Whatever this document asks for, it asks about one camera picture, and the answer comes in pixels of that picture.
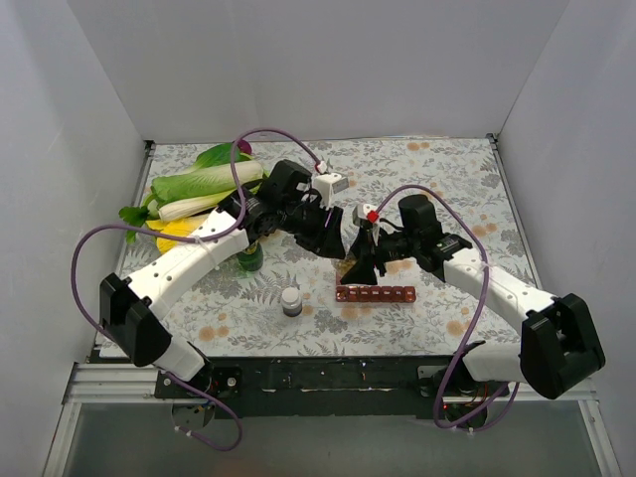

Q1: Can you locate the red weekly pill organizer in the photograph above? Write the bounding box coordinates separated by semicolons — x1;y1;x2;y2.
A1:
335;274;417;304

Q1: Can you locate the clear bottle of yellow capsules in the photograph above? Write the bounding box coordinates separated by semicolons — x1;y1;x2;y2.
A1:
334;258;356;279

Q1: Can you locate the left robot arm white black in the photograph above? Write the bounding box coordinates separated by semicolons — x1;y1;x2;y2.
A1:
99;160;349;398

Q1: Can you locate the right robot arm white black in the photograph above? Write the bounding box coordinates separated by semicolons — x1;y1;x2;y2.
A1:
341;195;606;399

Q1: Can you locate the floral table mat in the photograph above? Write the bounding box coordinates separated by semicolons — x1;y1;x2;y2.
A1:
163;137;535;356

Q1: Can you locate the green glass bottle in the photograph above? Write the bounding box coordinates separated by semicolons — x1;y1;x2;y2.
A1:
237;241;263;271

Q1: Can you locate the white vitamin pill bottle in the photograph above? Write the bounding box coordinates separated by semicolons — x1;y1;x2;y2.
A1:
280;287;303;317

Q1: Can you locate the purple onion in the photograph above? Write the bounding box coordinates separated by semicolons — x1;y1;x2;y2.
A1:
236;139;252;155

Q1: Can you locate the dark green leaf vegetable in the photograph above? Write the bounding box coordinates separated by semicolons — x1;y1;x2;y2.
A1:
193;143;233;170

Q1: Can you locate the large napa cabbage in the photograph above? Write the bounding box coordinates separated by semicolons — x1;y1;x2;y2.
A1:
151;164;237;205

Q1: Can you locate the yellow napa cabbage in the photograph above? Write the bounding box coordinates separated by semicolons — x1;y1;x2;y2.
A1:
146;215;207;254

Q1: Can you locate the green plastic tray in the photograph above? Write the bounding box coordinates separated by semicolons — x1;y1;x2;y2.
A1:
141;166;274;259

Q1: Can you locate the green leafy herb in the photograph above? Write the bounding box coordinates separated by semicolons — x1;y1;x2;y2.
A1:
118;206;149;229

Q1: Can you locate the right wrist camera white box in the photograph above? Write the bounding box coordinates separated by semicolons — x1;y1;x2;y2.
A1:
352;204;380;236

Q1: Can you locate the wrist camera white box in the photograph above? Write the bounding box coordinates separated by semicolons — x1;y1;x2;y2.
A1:
352;204;380;236
312;173;349;209

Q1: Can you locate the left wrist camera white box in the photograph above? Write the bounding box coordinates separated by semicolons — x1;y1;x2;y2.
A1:
312;173;349;209

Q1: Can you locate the black base frame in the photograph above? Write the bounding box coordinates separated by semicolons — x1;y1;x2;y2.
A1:
64;347;597;423

